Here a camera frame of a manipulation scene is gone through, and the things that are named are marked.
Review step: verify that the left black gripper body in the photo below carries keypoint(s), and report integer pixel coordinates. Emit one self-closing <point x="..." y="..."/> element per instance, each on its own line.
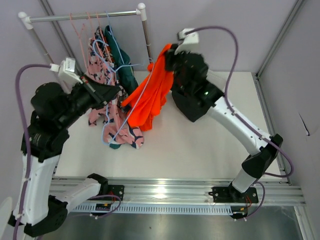
<point x="88" y="95"/>

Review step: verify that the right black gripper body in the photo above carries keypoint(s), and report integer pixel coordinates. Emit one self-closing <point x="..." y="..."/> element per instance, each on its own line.
<point x="174" y="63"/>

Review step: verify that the black shorts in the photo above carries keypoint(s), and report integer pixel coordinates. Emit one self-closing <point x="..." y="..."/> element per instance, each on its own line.
<point x="192" y="108"/>

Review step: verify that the blue wire hanger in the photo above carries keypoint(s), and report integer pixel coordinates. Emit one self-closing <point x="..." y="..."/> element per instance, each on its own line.
<point x="121" y="59"/>
<point x="113" y="141"/>

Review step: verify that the orange shorts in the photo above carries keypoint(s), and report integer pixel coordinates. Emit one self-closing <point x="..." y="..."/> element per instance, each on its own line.
<point x="149" y="97"/>

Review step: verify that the pink wire hanger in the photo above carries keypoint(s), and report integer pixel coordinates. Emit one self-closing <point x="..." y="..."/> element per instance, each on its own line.
<point x="79" y="36"/>

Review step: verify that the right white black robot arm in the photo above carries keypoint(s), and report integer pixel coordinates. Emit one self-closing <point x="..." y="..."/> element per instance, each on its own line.
<point x="262" y="147"/>

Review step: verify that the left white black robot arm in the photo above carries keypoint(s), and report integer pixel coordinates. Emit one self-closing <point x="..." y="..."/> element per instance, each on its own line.
<point x="54" y="111"/>

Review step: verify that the teal shorts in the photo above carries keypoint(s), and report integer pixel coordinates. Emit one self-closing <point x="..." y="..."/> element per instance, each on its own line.
<point x="128" y="135"/>

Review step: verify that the pink patterned shorts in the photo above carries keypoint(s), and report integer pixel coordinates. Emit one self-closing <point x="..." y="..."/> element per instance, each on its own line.
<point x="101" y="67"/>

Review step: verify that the blue patterned shorts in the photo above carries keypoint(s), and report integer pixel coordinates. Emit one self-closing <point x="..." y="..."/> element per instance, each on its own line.
<point x="102" y="50"/>

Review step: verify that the white plastic basket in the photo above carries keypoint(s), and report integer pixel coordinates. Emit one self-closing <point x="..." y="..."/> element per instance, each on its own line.
<point x="216" y="76"/>

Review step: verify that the metal clothes rack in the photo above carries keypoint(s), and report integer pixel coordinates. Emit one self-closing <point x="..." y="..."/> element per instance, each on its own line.
<point x="29" y="22"/>

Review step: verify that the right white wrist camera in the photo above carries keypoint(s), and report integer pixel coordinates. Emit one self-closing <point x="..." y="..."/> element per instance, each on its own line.
<point x="188" y="41"/>

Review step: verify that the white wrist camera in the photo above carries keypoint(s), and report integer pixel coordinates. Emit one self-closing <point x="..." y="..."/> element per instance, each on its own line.
<point x="188" y="41"/>
<point x="67" y="72"/>

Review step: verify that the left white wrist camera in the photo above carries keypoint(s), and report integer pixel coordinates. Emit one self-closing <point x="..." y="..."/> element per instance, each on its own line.
<point x="67" y="72"/>

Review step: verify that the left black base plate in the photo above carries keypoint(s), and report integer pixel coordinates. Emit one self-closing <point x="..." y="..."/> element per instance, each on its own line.
<point x="113" y="189"/>

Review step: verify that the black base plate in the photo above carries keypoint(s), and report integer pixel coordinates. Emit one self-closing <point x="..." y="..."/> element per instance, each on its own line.
<point x="228" y="194"/>
<point x="113" y="189"/>

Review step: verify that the white slotted cable duct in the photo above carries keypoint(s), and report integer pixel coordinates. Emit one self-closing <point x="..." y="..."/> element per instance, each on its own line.
<point x="167" y="209"/>

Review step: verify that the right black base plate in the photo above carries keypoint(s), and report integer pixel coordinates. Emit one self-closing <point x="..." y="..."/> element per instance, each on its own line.
<point x="228" y="194"/>

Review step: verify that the aluminium mounting rail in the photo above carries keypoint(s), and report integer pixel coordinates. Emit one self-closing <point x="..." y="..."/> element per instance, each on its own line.
<point x="195" y="191"/>

